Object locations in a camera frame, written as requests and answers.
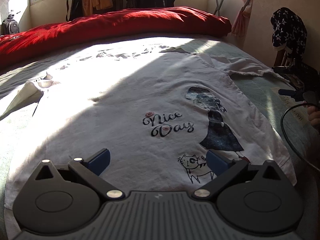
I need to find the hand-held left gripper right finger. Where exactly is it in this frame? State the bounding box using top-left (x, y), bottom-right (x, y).
top-left (192, 149), bottom-right (283, 202)

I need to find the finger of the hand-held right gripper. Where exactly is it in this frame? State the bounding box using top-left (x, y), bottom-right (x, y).
top-left (278, 88), bottom-right (305, 102)
top-left (272, 65), bottom-right (297, 73)

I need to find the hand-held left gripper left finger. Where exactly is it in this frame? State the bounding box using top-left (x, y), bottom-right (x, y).
top-left (35, 148), bottom-right (125, 201)

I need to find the white printed t-shirt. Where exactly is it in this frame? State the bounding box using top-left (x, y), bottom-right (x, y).
top-left (0, 45), bottom-right (298, 209)

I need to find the person's right hand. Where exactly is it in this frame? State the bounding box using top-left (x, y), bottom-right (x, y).
top-left (305, 103), bottom-right (320, 131)

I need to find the wooden chair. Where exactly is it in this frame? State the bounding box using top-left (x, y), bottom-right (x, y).
top-left (274, 47), bottom-right (295, 68)

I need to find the dark star-printed garment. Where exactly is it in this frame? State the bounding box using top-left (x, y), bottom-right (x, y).
top-left (270, 7), bottom-right (308, 64)

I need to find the orange-pink curtain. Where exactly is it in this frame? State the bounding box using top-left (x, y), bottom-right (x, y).
top-left (231, 0), bottom-right (257, 37)

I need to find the red duvet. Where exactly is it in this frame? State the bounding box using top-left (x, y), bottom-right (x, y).
top-left (0, 6), bottom-right (232, 68)

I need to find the black bag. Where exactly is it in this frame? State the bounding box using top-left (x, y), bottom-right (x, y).
top-left (66, 0), bottom-right (84, 22)

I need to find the orange cloth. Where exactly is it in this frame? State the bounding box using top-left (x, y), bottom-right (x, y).
top-left (82, 0), bottom-right (114, 17)

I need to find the grey backpack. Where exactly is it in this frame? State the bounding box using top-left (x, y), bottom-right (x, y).
top-left (1, 11), bottom-right (20, 35)

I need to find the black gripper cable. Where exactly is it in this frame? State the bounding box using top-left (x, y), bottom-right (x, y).
top-left (280, 102), bottom-right (320, 173)

